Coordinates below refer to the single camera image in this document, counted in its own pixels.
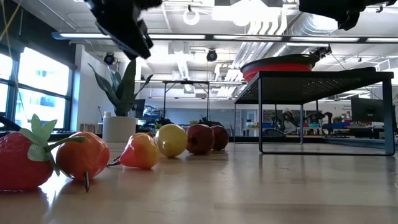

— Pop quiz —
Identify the white globe ceiling lamp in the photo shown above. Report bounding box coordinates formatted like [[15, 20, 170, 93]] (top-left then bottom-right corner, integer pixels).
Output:
[[182, 7, 200, 26]]

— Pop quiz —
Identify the black perforated metal stand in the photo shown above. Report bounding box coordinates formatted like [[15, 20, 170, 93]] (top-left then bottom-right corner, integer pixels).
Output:
[[234, 67, 396, 156]]

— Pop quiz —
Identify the large black monitor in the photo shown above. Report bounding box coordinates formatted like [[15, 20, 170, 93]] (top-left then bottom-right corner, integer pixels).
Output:
[[350, 96, 397, 124]]

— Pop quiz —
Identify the green snake plant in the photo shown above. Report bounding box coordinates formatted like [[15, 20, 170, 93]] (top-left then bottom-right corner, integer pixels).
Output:
[[88, 58, 154, 118]]

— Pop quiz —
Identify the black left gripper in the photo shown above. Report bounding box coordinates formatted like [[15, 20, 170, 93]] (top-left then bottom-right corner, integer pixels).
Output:
[[83, 0, 162, 60]]

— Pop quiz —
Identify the yellow toy lemon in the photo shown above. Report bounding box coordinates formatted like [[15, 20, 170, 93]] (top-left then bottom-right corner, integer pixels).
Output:
[[154, 123, 188, 158]]

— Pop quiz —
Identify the silver air duct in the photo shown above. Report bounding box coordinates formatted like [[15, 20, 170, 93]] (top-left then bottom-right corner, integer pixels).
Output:
[[239, 9, 349, 63]]

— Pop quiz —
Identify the person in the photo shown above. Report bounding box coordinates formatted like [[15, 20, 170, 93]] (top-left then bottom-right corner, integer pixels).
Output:
[[279, 107, 299, 135]]

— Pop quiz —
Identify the black office chair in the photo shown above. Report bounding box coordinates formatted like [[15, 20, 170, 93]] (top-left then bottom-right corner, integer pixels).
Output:
[[262, 127, 287, 138]]

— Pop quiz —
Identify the dark red toy plum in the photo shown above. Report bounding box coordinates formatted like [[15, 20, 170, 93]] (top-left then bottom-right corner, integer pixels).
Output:
[[210, 124, 230, 151]]

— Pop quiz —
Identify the white plant pot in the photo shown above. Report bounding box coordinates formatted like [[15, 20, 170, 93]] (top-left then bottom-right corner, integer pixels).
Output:
[[102, 116, 139, 143]]

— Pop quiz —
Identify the red apple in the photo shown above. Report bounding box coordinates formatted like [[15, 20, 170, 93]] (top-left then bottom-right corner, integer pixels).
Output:
[[185, 123, 216, 156]]

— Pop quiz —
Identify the orange toy fruit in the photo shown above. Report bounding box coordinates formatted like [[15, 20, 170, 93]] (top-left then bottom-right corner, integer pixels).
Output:
[[55, 131, 111, 193], [106, 133, 160, 170]]

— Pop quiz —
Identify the small black monitor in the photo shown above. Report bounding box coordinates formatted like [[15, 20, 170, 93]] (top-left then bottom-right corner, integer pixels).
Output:
[[132, 98, 146, 118]]

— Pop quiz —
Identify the black metal frame table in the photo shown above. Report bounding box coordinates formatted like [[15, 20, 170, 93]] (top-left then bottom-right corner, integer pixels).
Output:
[[161, 79, 211, 121]]

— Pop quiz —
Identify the red collapsible colander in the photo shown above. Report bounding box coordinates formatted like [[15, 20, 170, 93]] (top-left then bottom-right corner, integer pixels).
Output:
[[240, 54, 322, 84]]

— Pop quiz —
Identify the black overhead light bar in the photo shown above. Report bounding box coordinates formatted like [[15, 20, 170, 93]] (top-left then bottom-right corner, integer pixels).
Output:
[[51, 30, 398, 45]]

